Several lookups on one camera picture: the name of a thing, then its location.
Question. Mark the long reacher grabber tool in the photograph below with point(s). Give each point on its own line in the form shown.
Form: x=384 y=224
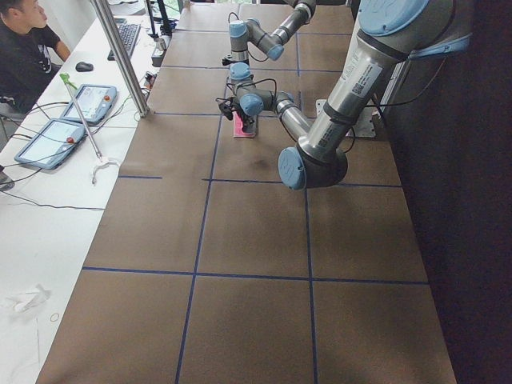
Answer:
x=103 y=161

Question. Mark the far blue teach pendant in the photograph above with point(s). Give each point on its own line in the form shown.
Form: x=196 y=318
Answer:
x=95 y=101

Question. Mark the blue teach pendant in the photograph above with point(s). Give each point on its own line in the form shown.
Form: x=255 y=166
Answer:
x=95 y=101
x=52 y=145

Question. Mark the near blue teach pendant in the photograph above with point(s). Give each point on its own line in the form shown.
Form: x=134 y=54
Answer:
x=52 y=145

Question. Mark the aluminium frame post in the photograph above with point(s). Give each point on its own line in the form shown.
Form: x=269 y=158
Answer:
x=122 y=59

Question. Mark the pink grey towel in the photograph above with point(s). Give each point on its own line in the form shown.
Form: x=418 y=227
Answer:
x=245 y=129

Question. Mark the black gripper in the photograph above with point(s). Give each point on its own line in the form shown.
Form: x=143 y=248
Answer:
x=228 y=61
x=245 y=118

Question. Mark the black keyboard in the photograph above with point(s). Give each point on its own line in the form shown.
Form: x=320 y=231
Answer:
x=129 y=36

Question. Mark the black computer mouse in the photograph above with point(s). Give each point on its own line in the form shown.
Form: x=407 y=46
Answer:
x=83 y=67

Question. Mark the person in black shirt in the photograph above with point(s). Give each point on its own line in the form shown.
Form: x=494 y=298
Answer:
x=26 y=65

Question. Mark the black monitor stand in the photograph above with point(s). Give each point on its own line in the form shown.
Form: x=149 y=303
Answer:
x=166 y=25

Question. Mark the crumpled white tissue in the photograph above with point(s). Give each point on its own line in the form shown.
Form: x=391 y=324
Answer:
x=24 y=301

